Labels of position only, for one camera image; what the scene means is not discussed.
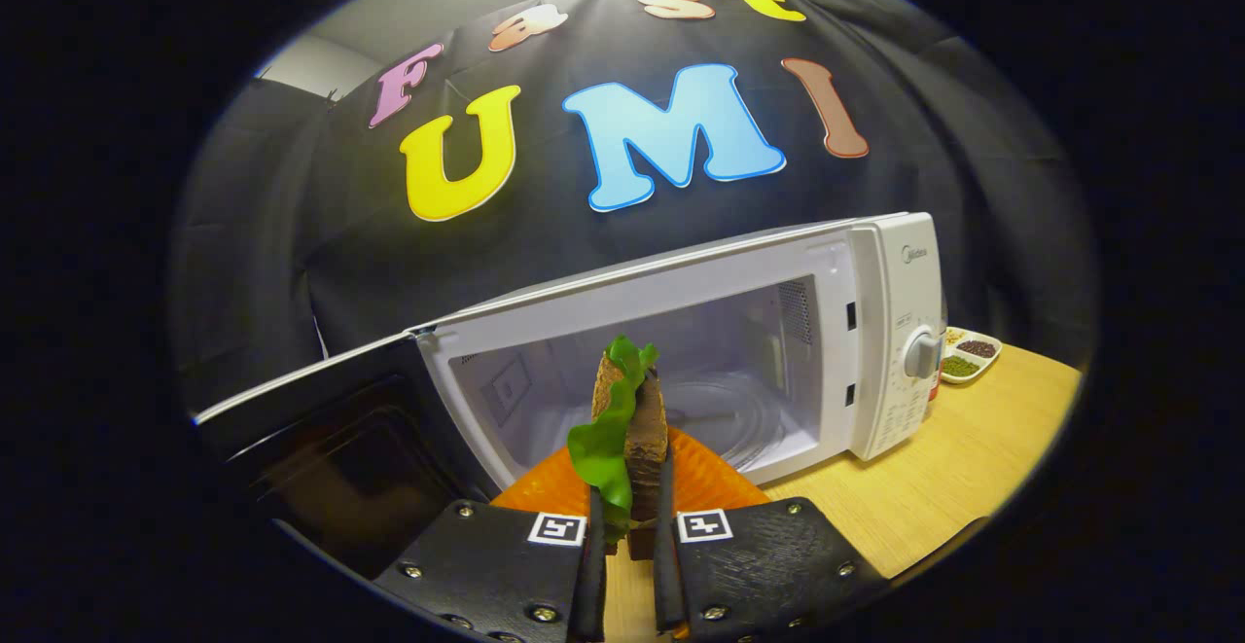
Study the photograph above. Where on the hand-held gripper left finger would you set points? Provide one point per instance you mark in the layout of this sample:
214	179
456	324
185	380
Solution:
588	575

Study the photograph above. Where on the brown bread lettuce sandwich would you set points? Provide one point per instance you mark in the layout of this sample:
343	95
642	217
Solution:
644	439

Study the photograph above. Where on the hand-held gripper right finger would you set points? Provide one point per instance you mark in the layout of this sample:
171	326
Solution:
667	565

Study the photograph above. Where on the white divided condiment dish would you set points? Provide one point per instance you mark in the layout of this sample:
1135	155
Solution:
968	356

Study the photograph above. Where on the black backdrop cloth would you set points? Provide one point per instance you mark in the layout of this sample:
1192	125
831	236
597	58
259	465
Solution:
292	196

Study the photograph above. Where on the white microwave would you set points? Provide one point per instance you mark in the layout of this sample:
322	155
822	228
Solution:
681	303

